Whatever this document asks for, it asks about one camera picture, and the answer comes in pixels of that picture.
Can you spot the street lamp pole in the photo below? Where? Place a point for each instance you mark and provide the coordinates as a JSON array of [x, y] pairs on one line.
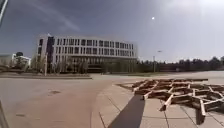
[[153, 65]]

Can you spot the smooth brownish road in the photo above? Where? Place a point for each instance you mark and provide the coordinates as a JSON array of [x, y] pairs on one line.
[[50, 100]]

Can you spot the large white multi-storey building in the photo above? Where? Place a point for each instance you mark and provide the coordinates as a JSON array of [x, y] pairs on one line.
[[83, 50]]

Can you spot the wooden lattice frame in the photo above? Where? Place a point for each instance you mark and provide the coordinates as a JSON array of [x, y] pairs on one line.
[[168, 100]]

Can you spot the row of young trees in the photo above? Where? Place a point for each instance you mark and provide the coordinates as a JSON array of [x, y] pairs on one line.
[[45, 65]]

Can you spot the grey slab pavement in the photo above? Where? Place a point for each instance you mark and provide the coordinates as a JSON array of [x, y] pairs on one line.
[[103, 100]]

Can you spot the low kerbed planting bed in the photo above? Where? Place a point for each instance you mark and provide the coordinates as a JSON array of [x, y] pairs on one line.
[[40, 76]]

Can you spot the row of dark trees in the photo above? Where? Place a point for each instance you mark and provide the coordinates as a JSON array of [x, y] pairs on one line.
[[200, 65]]

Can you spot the small white domed building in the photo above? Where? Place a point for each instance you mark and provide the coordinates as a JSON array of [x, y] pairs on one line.
[[23, 61]]

